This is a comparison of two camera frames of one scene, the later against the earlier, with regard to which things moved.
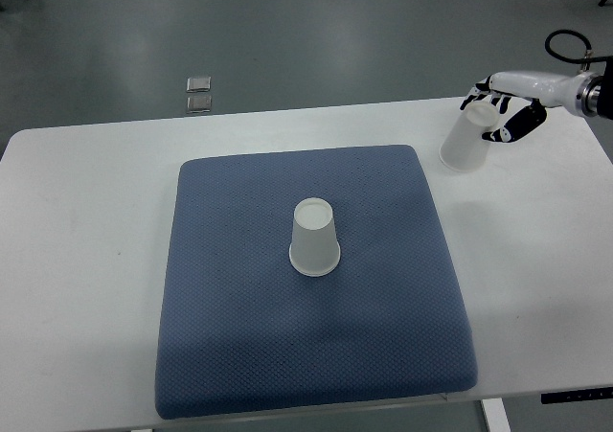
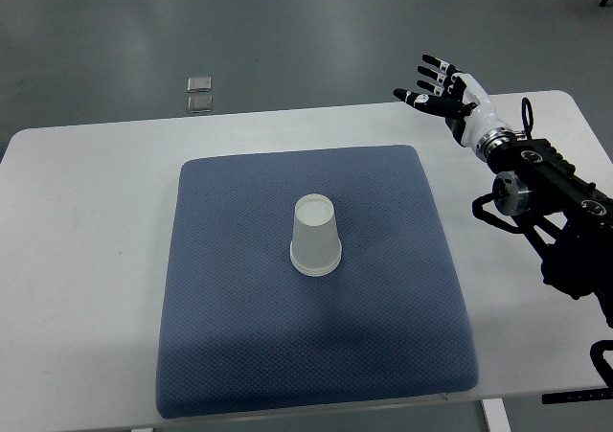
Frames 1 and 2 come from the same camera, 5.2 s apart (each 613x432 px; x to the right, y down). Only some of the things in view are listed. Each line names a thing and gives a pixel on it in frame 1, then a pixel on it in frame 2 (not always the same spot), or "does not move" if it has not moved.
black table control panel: [580, 395] does not move
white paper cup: [465, 147] -> [315, 247]
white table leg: [495, 415] does not move
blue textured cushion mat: [241, 330] does not move
